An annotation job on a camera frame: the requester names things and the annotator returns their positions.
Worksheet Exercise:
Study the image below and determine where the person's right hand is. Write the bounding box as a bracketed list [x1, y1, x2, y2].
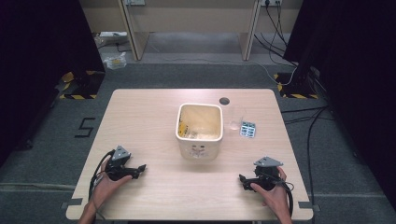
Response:
[249, 166, 292, 217]

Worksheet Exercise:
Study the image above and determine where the striped black stand base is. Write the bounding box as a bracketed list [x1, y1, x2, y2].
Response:
[58, 70, 106, 101]
[273, 72, 320, 100]

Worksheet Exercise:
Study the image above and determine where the white square bin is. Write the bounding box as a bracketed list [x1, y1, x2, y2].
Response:
[175, 103, 224, 161]

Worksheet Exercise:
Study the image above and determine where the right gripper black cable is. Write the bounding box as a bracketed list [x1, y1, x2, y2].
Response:
[279, 181, 295, 217]

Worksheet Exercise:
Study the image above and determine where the clear plastic cup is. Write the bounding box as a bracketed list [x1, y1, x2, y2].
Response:
[226, 105, 247, 132]

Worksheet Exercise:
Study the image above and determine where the black curtain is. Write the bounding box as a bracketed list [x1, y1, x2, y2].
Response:
[0, 0, 106, 167]
[282, 0, 396, 214]

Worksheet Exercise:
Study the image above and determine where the white power strip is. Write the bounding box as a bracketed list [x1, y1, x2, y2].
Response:
[98, 30, 129, 38]

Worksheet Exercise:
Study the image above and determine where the light wooden desk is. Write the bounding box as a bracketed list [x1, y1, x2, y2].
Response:
[78, 0, 304, 63]

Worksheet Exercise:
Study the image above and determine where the black floor cable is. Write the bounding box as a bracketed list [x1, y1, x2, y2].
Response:
[279, 105, 336, 217]

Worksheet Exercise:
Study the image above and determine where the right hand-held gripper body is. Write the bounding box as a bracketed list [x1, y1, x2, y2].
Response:
[253, 156, 285, 191]

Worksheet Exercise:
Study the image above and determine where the blue pill blister pack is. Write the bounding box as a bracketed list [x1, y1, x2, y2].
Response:
[239, 120, 257, 139]

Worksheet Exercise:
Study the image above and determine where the bundle of black cables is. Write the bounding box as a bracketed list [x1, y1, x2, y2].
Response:
[252, 3, 301, 68]

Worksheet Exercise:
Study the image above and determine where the person's left hand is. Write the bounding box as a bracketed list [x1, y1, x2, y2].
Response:
[91, 159, 133, 210]

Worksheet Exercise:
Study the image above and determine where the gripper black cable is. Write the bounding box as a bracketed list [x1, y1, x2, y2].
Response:
[88, 149, 117, 201]
[279, 181, 295, 217]

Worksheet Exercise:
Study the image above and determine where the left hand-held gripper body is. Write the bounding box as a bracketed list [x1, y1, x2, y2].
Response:
[105, 145, 135, 182]

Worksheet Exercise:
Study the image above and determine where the thin white cable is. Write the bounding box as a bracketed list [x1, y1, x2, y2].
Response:
[148, 46, 298, 87]

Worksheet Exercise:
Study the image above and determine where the clear plastic bag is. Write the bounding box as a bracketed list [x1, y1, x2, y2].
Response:
[103, 51, 128, 70]

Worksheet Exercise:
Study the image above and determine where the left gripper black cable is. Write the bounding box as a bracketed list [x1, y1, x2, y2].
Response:
[88, 149, 117, 201]

